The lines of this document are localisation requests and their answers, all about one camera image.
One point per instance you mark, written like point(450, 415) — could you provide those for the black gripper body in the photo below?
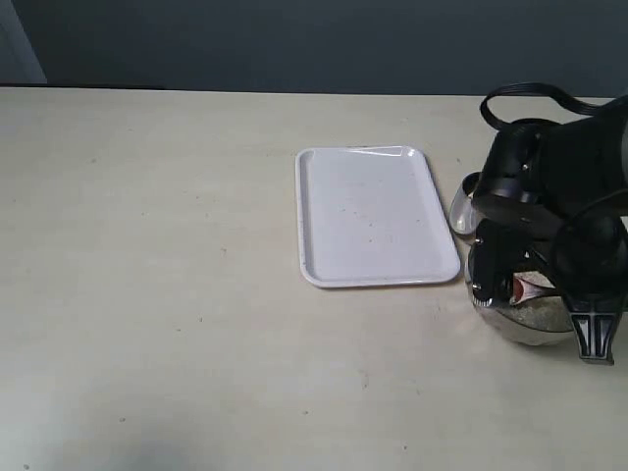
point(584, 257)

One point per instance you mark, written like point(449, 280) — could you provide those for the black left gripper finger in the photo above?
point(593, 320)

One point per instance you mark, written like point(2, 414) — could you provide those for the dark red wooden spoon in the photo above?
point(524, 291)

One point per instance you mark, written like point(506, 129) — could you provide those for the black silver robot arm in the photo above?
point(553, 199)

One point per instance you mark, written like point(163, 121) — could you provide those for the steel bowl of rice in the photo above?
point(542, 321)

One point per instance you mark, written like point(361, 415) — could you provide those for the small steel cup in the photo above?
point(463, 218)

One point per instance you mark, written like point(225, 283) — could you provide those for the white plastic tray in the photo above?
point(371, 217)

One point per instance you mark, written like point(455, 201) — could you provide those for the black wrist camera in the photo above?
point(490, 265)

